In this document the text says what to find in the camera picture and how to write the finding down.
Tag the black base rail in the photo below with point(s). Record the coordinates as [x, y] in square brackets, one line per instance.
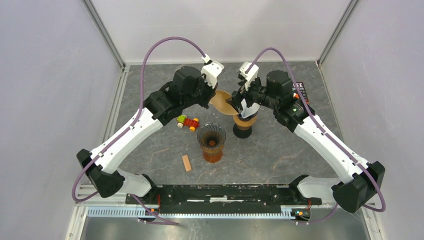
[223, 199]

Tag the light wooden ring holder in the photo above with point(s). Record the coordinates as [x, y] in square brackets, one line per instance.
[244, 124]

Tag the orange glass carafe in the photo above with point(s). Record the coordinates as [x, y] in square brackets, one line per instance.
[213, 157]

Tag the small wooden block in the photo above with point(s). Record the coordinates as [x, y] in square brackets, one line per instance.
[186, 163]

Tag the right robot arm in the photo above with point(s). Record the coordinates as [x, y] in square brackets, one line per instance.
[358, 182]

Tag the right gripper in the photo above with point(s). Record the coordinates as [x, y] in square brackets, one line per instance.
[237, 97]

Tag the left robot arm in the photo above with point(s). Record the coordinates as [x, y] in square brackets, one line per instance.
[188, 87]

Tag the brown paper coffee filter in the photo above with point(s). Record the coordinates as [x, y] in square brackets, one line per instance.
[219, 101]

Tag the orange black coffee filter box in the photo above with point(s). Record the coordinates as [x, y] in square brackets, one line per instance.
[300, 88]

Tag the clear smoky ribbed dripper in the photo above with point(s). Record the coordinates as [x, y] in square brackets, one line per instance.
[211, 136]

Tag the colourful toy brick car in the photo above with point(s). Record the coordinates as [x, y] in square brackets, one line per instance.
[184, 121]

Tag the blue ribbed plastic dripper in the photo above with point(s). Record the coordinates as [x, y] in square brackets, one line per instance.
[247, 118]

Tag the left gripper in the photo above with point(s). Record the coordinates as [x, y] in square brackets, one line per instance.
[211, 93]

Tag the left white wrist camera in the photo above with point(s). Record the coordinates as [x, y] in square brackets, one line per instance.
[211, 70]

